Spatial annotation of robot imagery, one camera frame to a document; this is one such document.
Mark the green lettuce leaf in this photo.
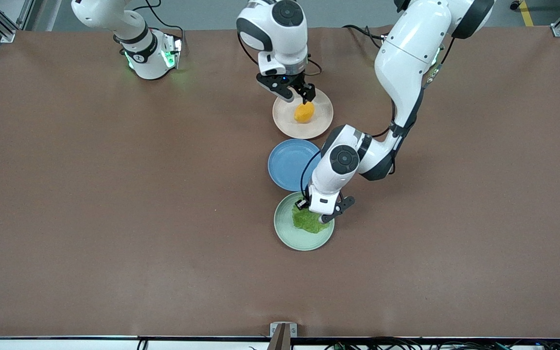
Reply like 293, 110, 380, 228
292, 203, 332, 234

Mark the yellow lemon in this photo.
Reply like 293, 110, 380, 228
294, 101, 315, 124

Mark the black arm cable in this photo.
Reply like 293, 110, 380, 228
300, 34, 455, 196
237, 32, 323, 77

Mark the black right base cable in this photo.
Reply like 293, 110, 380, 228
132, 0, 186, 49

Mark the large table cover sheet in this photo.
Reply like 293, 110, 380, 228
0, 24, 560, 339

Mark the pale green round plate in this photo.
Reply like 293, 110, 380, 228
273, 192, 335, 252

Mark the black left base cable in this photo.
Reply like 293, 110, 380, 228
342, 24, 388, 49

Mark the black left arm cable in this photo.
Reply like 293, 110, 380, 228
300, 34, 455, 196

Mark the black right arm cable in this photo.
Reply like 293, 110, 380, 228
237, 32, 323, 77

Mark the blue round plate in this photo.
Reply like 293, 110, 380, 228
267, 139, 322, 193

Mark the beige round plate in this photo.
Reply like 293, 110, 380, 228
272, 88, 334, 140

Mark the black base cable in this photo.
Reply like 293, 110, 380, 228
132, 0, 186, 49
342, 24, 388, 49

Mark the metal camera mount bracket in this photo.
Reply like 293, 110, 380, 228
266, 322, 298, 350

